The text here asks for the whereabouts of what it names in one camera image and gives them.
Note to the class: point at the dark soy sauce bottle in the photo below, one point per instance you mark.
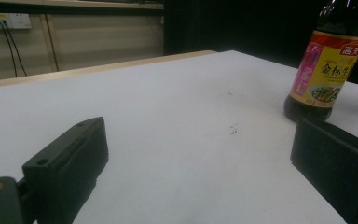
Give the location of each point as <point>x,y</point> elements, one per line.
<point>326,71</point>

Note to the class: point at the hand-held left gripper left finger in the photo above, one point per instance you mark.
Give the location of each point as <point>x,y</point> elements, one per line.
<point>68,161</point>

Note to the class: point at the white wall socket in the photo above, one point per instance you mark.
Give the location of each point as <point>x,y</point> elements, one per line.
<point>12,20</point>

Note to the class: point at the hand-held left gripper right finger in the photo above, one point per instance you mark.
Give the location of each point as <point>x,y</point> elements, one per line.
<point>338,161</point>

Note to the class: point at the dark curtain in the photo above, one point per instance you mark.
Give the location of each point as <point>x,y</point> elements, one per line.
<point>245,25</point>

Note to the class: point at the wooden table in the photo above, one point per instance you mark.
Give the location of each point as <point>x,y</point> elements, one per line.
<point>105,67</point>

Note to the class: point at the white table mat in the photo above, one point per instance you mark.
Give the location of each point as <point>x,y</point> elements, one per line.
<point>174,118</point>

